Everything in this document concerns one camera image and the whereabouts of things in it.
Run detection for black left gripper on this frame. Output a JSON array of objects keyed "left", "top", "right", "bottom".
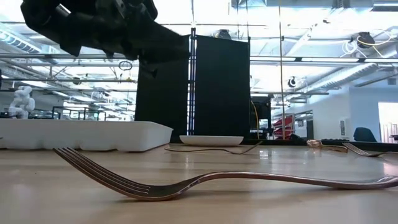
[{"left": 96, "top": 0, "right": 190, "bottom": 62}]

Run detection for black folding screen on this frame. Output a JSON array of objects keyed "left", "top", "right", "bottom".
[{"left": 134, "top": 27, "right": 252, "bottom": 139}]

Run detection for white round plate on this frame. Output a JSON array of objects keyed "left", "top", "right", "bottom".
[{"left": 178, "top": 134, "right": 245, "bottom": 147}]

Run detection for black metal rack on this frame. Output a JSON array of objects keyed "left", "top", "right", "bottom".
[{"left": 51, "top": 105, "right": 106, "bottom": 121}]

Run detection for black equipment cabinet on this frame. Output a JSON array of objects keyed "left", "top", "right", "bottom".
[{"left": 250, "top": 95, "right": 272, "bottom": 140}]

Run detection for white cutlery organizer tray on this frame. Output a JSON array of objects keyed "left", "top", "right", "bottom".
[{"left": 0, "top": 118, "right": 174, "bottom": 152}]

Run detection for red rack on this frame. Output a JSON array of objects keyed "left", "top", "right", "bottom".
[{"left": 272, "top": 114, "right": 294, "bottom": 140}]

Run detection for white robot figure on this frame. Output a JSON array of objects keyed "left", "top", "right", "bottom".
[{"left": 7, "top": 85, "right": 36, "bottom": 119}]

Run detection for copper spoon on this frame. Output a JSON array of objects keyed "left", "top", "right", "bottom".
[{"left": 306, "top": 139, "right": 349, "bottom": 153}]

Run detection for black ceiling device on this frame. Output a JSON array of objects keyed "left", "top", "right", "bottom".
[{"left": 349, "top": 30, "right": 377, "bottom": 49}]

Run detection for black office chair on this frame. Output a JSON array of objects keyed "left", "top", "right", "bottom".
[{"left": 353, "top": 126, "right": 378, "bottom": 142}]

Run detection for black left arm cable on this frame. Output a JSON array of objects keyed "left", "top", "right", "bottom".
[{"left": 118, "top": 60, "right": 134, "bottom": 72}]

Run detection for yellow cable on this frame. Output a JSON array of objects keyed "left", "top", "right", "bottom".
[{"left": 251, "top": 100, "right": 261, "bottom": 140}]

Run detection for white ventilation duct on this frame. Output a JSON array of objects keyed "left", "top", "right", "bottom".
[
  {"left": 306, "top": 62, "right": 389, "bottom": 93},
  {"left": 0, "top": 30, "right": 32, "bottom": 54}
]

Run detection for white wall box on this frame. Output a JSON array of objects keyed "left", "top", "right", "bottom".
[{"left": 339, "top": 117, "right": 349, "bottom": 138}]

